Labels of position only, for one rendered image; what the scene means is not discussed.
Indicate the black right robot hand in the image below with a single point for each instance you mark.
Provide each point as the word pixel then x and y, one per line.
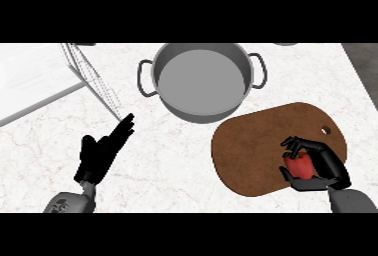
pixel 327 166

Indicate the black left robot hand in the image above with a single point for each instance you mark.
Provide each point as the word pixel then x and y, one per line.
pixel 100 153

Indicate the red bell pepper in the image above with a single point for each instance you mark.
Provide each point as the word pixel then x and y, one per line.
pixel 298 166

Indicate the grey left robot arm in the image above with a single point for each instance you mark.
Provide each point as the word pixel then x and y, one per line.
pixel 73 201

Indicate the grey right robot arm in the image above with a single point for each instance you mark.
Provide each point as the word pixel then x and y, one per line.
pixel 351 200

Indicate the brown wooden cutting board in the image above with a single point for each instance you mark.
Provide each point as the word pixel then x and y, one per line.
pixel 267 150

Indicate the grey metal pot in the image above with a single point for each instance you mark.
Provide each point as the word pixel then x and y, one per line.
pixel 200 81

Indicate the white appliance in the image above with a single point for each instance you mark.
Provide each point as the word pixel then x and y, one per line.
pixel 34 81

